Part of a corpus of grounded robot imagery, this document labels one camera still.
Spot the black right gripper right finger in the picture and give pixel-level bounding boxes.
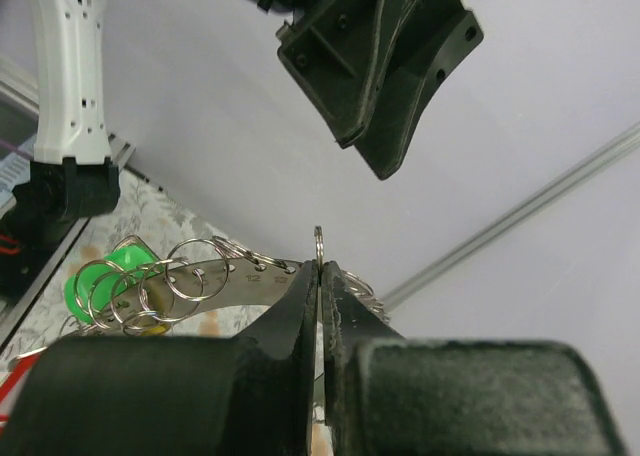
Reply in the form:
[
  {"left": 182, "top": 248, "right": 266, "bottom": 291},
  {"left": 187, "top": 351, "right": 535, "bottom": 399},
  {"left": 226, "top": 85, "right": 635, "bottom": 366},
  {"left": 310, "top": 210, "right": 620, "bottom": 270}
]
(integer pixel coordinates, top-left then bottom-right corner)
[{"left": 320, "top": 262, "right": 628, "bottom": 455}]

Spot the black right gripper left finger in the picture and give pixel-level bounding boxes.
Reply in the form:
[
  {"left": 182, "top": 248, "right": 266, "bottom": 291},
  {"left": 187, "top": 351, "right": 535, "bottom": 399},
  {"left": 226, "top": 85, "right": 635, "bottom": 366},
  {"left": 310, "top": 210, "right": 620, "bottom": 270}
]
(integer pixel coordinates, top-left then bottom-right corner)
[{"left": 1, "top": 261, "right": 319, "bottom": 455}]

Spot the red key tag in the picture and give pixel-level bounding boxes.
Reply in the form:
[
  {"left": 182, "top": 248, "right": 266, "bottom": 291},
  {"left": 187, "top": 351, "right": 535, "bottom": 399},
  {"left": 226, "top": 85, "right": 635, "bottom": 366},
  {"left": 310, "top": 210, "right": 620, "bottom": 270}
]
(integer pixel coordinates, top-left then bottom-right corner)
[{"left": 1, "top": 353, "right": 40, "bottom": 426}]

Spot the green key tag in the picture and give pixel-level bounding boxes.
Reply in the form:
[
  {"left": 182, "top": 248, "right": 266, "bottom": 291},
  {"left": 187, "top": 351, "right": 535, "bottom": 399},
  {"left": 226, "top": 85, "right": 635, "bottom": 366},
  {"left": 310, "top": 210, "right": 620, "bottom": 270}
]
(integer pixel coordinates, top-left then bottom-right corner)
[{"left": 64, "top": 236, "right": 158, "bottom": 323}]

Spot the floral tablecloth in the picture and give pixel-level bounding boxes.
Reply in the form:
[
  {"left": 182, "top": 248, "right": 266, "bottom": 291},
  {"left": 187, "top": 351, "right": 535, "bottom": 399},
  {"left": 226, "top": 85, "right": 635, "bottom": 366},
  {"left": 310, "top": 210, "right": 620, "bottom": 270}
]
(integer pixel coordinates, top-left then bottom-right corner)
[{"left": 1, "top": 171, "right": 295, "bottom": 373}]

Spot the metal key organizer ring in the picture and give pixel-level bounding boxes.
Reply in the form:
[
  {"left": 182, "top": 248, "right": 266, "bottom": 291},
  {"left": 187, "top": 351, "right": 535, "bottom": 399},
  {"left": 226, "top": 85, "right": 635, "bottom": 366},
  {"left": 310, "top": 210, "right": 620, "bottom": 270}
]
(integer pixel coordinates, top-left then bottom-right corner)
[{"left": 59, "top": 225, "right": 391, "bottom": 337}]

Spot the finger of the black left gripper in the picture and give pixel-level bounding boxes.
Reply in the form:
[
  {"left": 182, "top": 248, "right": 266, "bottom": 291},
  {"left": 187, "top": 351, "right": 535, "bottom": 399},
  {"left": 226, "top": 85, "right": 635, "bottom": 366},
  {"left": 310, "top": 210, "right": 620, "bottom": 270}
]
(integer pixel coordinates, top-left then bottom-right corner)
[
  {"left": 277, "top": 0, "right": 386, "bottom": 148},
  {"left": 355, "top": 0, "right": 484, "bottom": 180}
]

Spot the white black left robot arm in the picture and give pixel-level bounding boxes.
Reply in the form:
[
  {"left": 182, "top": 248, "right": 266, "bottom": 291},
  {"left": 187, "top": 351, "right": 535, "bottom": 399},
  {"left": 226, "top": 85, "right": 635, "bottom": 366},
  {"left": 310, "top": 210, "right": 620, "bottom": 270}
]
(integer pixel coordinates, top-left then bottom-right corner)
[{"left": 1, "top": 0, "right": 483, "bottom": 300}]

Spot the yellow key tag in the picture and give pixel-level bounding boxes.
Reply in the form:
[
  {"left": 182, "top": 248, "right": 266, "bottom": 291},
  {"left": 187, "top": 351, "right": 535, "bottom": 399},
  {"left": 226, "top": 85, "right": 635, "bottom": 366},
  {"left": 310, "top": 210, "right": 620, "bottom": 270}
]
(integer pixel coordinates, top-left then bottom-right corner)
[{"left": 127, "top": 285, "right": 169, "bottom": 337}]

